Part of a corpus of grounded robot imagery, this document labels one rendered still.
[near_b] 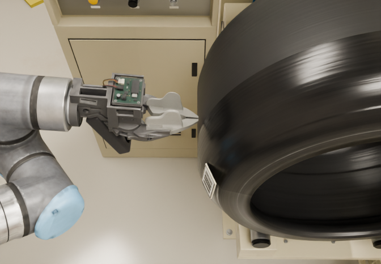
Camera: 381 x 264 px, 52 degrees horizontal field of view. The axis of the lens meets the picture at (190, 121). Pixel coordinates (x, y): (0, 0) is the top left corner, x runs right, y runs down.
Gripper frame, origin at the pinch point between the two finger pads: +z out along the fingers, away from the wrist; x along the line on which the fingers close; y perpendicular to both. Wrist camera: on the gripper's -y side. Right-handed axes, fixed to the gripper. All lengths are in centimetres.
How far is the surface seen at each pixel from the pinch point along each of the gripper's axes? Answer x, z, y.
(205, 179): -9.5, 3.1, -3.3
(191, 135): 60, 12, -99
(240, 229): -6.8, 16.7, -35.0
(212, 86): 2.9, 2.9, 6.6
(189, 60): 60, 5, -49
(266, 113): -8.3, 8.4, 15.3
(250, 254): -11.7, 19.6, -37.9
